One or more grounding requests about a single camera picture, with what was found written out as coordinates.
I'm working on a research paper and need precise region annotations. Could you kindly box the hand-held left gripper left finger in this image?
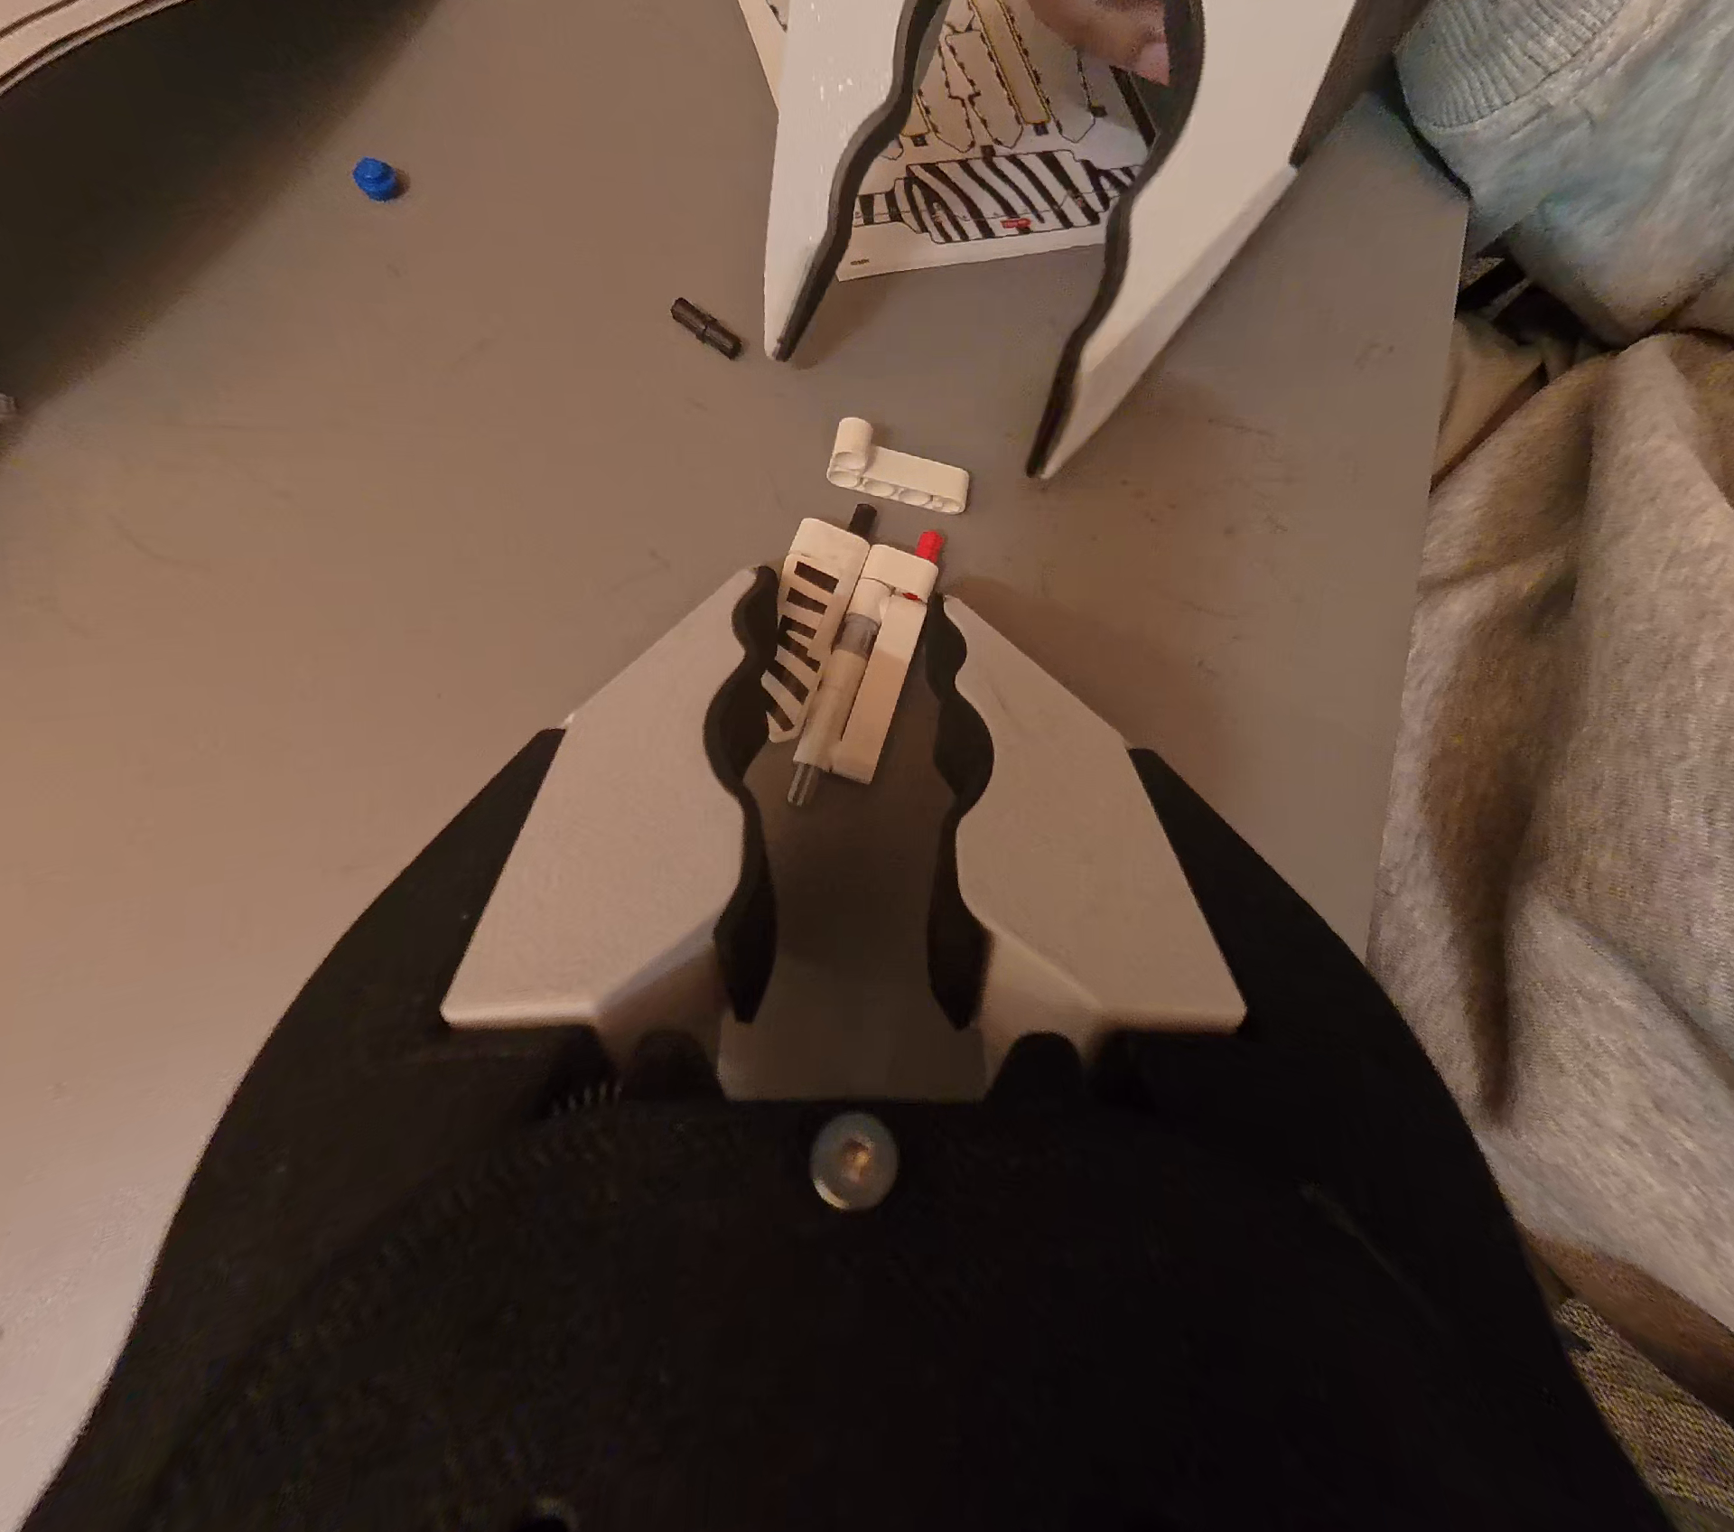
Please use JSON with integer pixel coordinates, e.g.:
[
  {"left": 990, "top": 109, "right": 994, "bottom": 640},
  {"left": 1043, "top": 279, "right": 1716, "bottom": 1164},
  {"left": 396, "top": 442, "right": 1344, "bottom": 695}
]
[{"left": 441, "top": 565, "right": 777, "bottom": 1074}]

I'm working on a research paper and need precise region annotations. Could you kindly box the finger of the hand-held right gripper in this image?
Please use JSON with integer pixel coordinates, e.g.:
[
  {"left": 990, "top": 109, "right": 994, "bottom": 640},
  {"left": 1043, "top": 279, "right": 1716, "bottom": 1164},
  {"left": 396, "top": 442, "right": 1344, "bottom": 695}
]
[
  {"left": 1023, "top": 0, "right": 1442, "bottom": 481},
  {"left": 763, "top": 0, "right": 1063, "bottom": 368}
]

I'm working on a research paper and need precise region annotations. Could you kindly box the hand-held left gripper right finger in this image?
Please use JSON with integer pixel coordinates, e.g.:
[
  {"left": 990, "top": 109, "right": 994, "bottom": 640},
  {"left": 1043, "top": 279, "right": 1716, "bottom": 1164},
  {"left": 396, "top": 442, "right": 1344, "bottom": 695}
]
[{"left": 932, "top": 595, "right": 1249, "bottom": 1074}]

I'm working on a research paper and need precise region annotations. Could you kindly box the white striped lego assembly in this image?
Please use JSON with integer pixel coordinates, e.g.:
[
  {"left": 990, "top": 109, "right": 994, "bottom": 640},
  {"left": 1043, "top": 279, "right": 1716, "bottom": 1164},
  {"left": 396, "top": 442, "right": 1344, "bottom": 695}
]
[{"left": 764, "top": 503, "right": 951, "bottom": 810}]

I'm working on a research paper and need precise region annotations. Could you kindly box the white lego connector red pin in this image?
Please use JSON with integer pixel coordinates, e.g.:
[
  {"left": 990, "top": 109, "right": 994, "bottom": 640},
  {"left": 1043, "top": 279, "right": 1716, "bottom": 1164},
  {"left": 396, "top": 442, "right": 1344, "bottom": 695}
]
[{"left": 867, "top": 530, "right": 951, "bottom": 613}]

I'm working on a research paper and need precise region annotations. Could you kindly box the white L-shaped lego beam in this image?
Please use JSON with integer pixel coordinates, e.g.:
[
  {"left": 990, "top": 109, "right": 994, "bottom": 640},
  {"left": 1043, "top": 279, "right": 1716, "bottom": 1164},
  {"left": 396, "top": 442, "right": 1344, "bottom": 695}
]
[{"left": 824, "top": 418, "right": 974, "bottom": 512}]

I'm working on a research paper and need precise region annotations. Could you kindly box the zebra striped sticker sheet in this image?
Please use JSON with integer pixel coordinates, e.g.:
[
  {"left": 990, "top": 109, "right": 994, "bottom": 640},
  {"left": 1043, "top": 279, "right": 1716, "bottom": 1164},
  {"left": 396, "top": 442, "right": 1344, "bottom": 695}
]
[{"left": 678, "top": 0, "right": 1167, "bottom": 285}]

